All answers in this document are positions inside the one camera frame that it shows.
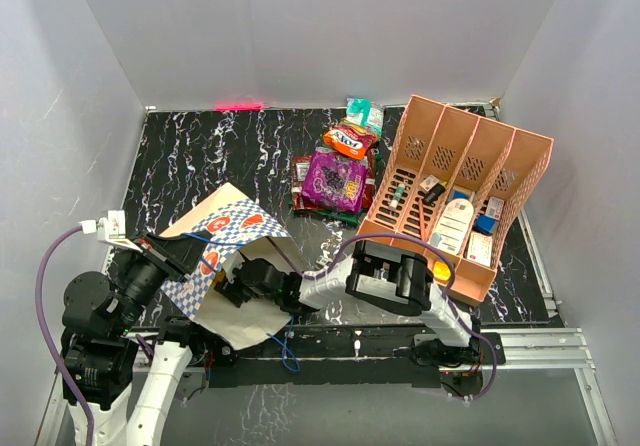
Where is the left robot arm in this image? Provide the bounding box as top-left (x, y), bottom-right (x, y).
top-left (61, 233), bottom-right (210, 445)

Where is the purple snack bag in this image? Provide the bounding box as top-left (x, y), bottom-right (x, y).
top-left (301, 148), bottom-right (369, 213)

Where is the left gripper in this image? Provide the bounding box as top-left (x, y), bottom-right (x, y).
top-left (110, 227), bottom-right (212, 332)

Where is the blue small box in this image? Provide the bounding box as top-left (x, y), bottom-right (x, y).
top-left (473, 215), bottom-right (499, 236)

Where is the red white small box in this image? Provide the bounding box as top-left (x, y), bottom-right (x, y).
top-left (484, 196), bottom-right (505, 221)

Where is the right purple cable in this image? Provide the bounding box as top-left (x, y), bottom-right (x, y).
top-left (269, 233), bottom-right (501, 401)

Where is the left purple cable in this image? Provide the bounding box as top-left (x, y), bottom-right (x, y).
top-left (35, 225), bottom-right (96, 446)

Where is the purple cable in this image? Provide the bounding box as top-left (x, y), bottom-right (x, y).
top-left (35, 225), bottom-right (96, 446)
top-left (269, 233), bottom-right (501, 401)

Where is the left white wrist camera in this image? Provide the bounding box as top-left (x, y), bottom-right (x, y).
top-left (79, 210), bottom-right (142, 252)

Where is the red pencil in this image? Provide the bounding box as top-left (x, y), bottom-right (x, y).
top-left (417, 199), bottom-right (427, 242)

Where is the green white glue stick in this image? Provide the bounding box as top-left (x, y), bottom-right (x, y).
top-left (389, 183), bottom-right (406, 210)

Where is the white label card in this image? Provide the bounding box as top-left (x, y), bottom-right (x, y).
top-left (429, 198), bottom-right (475, 255)

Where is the checkered paper bag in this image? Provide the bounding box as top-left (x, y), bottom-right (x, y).
top-left (160, 182), bottom-right (308, 351)

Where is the yellow sticky note pad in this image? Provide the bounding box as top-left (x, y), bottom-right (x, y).
top-left (432, 260), bottom-right (455, 284)

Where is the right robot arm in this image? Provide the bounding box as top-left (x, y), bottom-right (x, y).
top-left (214, 240), bottom-right (483, 367)

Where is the teal mint candy bag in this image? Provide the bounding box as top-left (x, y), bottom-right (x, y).
top-left (346, 97), bottom-right (385, 136)

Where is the pink desk organizer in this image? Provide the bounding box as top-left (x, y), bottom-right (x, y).
top-left (359, 95), bottom-right (553, 306)

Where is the orange Doritos bag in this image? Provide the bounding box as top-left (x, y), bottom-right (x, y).
top-left (291, 150), bottom-right (376, 214)

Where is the green snack packet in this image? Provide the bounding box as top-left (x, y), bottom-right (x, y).
top-left (289, 150), bottom-right (386, 228)

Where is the orange Fox's candy bag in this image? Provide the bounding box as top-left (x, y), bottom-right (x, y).
top-left (323, 121), bottom-right (378, 161)

